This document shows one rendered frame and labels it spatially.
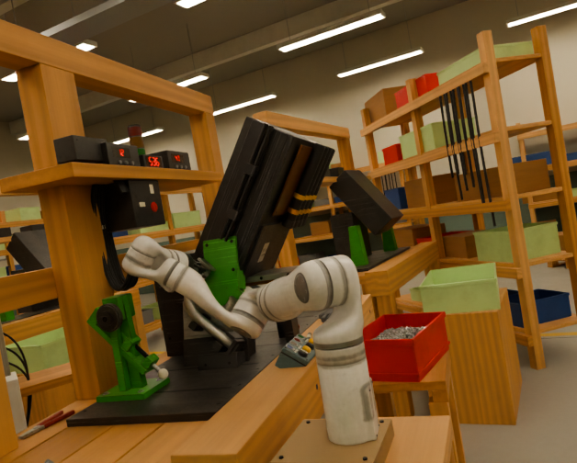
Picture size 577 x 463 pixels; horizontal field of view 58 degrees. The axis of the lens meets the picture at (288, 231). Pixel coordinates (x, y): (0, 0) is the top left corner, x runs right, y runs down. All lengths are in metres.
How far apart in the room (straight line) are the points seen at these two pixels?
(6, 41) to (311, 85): 9.99
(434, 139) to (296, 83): 7.23
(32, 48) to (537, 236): 3.37
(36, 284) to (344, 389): 0.97
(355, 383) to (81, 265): 0.94
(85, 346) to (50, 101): 0.71
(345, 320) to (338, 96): 10.24
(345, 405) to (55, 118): 1.15
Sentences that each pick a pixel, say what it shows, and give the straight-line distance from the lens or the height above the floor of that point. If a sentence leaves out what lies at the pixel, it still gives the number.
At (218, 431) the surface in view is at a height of 0.90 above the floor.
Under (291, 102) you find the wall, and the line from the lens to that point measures 11.53.
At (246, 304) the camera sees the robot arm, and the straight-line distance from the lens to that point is 1.31.
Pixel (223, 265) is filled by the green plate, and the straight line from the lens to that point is 1.64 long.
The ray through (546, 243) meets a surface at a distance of 4.13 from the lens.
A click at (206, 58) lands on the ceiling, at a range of 10.22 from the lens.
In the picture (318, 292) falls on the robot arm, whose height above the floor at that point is 1.16.
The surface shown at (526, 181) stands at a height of 1.26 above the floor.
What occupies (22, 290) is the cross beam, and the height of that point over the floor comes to 1.23.
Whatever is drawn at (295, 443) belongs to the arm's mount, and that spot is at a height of 0.89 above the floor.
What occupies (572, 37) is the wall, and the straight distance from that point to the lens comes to 10.50.
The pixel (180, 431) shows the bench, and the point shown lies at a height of 0.88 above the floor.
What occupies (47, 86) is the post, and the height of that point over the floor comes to 1.78.
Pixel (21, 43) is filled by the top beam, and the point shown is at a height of 1.89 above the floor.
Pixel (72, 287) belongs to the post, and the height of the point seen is 1.21.
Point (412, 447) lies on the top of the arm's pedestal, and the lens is 1.05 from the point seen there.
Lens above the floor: 1.30
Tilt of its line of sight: 1 degrees down
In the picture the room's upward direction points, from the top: 10 degrees counter-clockwise
